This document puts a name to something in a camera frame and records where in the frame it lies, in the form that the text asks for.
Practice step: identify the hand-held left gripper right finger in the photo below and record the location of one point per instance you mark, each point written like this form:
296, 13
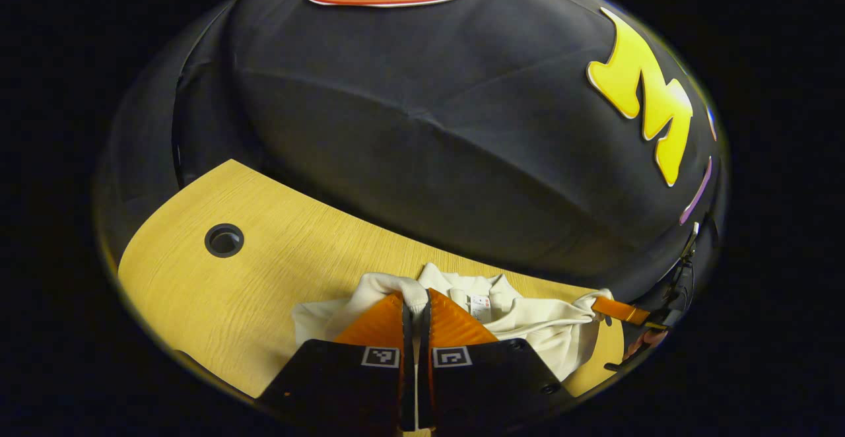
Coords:
424, 391

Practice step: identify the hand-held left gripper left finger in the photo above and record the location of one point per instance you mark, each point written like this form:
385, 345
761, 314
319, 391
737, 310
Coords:
407, 391

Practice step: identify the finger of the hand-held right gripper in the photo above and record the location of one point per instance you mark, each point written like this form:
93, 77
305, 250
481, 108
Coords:
620, 310

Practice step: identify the cream sweatshirt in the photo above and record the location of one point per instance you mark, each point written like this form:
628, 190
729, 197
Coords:
548, 331

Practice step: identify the black backdrop cloth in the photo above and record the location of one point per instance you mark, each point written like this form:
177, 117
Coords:
429, 127

